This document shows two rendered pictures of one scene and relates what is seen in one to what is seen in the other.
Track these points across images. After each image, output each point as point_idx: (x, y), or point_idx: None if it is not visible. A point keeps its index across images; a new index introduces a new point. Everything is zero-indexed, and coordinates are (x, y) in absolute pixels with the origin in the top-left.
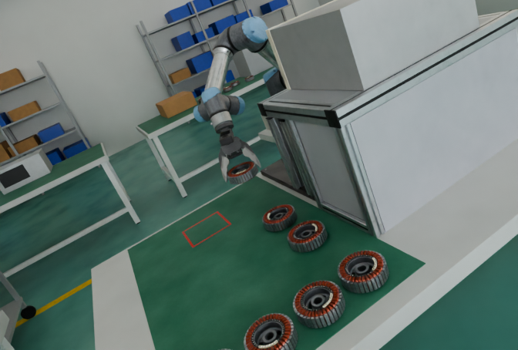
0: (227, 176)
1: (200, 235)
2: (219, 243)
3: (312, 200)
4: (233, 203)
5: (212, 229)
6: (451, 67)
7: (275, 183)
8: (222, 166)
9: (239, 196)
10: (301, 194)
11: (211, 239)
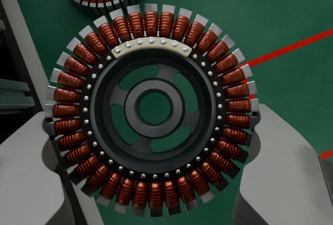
0: (255, 88)
1: (324, 71)
2: None
3: (13, 24)
4: (231, 185)
5: (292, 79)
6: None
7: (90, 217)
8: (305, 156)
9: (210, 216)
10: (31, 79)
11: (291, 28)
